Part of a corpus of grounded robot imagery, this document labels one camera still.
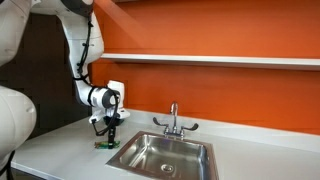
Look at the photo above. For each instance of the chrome faucet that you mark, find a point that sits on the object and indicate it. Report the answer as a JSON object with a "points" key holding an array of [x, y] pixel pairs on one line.
{"points": [[174, 126]]}

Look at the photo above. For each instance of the stainless steel sink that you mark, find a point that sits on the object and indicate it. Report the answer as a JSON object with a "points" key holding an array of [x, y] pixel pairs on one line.
{"points": [[166, 156]]}

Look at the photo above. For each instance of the green granola bar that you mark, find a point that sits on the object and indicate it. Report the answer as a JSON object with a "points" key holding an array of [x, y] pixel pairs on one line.
{"points": [[101, 145]]}

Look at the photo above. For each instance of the long white wall shelf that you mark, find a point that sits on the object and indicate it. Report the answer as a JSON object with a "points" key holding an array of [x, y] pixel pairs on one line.
{"points": [[216, 61]]}

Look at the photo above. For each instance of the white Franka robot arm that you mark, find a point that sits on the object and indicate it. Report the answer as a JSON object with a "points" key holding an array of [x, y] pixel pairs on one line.
{"points": [[16, 113]]}

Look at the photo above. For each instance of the dark wood cabinet panel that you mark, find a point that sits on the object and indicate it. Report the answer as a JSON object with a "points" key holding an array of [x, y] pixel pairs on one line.
{"points": [[46, 66]]}

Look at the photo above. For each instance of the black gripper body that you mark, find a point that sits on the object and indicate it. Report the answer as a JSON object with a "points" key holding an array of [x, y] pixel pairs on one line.
{"points": [[113, 121]]}

